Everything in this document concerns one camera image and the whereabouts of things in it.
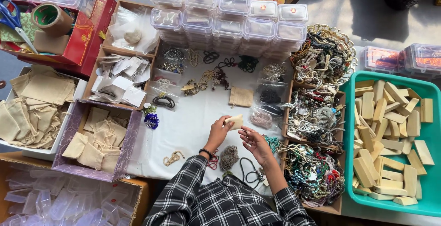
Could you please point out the person's right hand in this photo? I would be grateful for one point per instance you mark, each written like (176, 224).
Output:
(260, 148)

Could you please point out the person's left hand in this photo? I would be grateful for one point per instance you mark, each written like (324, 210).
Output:
(217, 134)

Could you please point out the small beige cloth pouch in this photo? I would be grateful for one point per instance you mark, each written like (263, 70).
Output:
(236, 122)

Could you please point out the white table cloth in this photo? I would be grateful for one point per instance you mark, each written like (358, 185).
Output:
(196, 122)

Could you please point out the bagged black beads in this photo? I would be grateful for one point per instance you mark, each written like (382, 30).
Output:
(270, 95)

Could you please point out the heap of gold bead jewellery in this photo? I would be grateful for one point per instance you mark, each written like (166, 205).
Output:
(203, 80)

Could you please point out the person's plaid shirt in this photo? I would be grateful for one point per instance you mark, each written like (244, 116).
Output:
(224, 203)

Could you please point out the bagged white red beads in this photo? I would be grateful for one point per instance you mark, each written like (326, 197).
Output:
(163, 80)

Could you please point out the bagged pearl beads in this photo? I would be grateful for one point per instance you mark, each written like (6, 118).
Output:
(274, 71)

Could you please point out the bagged gold blue beads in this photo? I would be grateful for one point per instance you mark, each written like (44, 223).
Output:
(171, 66)

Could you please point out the bagged dark metal beads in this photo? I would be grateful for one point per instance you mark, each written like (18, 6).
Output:
(172, 53)

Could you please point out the cardboard box of white cards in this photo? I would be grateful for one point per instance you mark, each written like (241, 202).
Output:
(119, 79)

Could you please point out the stack of clear plastic boxes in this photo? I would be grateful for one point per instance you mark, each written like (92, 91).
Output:
(229, 21)

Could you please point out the purple box of beige pouches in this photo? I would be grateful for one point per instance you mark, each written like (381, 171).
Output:
(98, 140)

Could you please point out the pile of pale wooden blocks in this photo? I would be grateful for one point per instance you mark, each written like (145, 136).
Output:
(389, 140)

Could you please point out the cardboard box of plastic bags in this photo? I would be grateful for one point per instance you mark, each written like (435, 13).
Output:
(132, 29)

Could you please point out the clear box with orange contents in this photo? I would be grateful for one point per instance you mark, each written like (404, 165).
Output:
(380, 59)
(422, 59)

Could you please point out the cardboard carton of clear lids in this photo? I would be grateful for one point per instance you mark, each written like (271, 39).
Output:
(65, 195)

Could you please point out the teal plastic basin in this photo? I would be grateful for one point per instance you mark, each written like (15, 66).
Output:
(430, 136)

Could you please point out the red cardboard box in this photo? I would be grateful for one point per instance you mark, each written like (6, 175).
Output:
(74, 36)

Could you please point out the white box of beige pouches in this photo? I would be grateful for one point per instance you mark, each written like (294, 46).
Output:
(36, 112)

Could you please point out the brown tape roll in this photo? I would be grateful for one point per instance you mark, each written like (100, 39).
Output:
(51, 18)

